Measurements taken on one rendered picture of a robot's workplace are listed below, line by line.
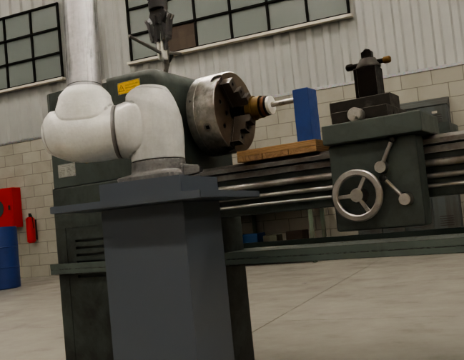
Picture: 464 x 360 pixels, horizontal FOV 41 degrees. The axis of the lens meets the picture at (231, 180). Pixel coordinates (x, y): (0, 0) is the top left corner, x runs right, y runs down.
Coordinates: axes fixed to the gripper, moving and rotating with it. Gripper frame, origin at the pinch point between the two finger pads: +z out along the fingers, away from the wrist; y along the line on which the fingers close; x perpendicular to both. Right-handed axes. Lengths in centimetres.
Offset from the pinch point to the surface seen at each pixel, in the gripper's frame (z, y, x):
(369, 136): 48, 84, -18
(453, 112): -43, -18, 659
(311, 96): 27, 55, 11
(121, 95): 17.1, -10.7, -14.0
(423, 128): 48, 99, -16
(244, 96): 22.9, 30.5, 7.3
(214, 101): 24.6, 23.4, -2.6
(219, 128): 34.5, 23.3, -1.0
